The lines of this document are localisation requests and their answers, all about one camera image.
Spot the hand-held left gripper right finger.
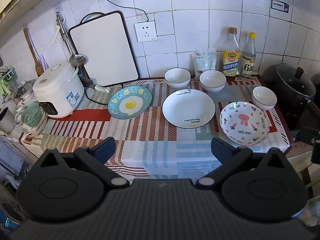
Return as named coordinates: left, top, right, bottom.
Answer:
left=196, top=137, right=292, bottom=187

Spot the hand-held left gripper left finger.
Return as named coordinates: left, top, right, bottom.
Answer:
left=32, top=137, right=130, bottom=187

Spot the pink rabbit print plate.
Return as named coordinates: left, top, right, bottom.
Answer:
left=219, top=102, right=270, bottom=146

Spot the blue egg print plate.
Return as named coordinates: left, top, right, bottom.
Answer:
left=108, top=85, right=153, bottom=119

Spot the white plate with dark rim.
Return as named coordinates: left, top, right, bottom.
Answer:
left=162, top=89, right=216, bottom=129

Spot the white ribbed bowl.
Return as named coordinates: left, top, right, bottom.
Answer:
left=199, top=70, right=227, bottom=92
left=164, top=68, right=191, bottom=88
left=252, top=86, right=277, bottom=110

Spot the striped plaid tablecloth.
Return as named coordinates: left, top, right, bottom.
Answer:
left=19, top=76, right=292, bottom=178

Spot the white power plug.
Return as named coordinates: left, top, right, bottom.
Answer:
left=94, top=85, right=112, bottom=94

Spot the white rice cooker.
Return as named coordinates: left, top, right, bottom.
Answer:
left=32, top=61, right=85, bottom=118

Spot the green plastic colander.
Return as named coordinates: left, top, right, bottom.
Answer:
left=21, top=102, right=47, bottom=133

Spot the clear plastic seasoning bag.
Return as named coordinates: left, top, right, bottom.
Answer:
left=192, top=48, right=217, bottom=76

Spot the yellow label cooking wine bottle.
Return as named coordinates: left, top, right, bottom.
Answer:
left=221, top=27, right=241, bottom=77

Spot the yellow cap vinegar bottle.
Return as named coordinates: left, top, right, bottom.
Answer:
left=239, top=32, right=257, bottom=78

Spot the black pot with glass lid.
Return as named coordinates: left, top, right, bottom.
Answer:
left=261, top=64, right=317, bottom=128

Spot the white cutting board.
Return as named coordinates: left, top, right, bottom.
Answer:
left=69, top=10, right=140, bottom=88

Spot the steel pot with lid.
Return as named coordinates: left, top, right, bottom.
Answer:
left=14, top=80, right=36, bottom=101

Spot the metal cup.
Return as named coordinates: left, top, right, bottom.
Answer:
left=0, top=107, right=16, bottom=134

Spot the metal ladle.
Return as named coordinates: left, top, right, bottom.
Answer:
left=55, top=8, right=88, bottom=67

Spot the green plastic rack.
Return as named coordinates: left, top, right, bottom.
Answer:
left=0, top=67, right=17, bottom=96

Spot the wooden spatula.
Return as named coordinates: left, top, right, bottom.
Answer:
left=23, top=27, right=44, bottom=77

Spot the black rice cooker cable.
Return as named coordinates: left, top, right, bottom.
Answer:
left=84, top=75, right=110, bottom=105

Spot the white wall socket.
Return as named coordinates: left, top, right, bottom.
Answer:
left=134, top=20, right=158, bottom=42

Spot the black socket cable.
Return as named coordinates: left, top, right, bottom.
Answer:
left=94, top=0, right=150, bottom=22

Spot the wall sticker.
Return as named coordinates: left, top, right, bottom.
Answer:
left=271, top=0, right=290, bottom=14

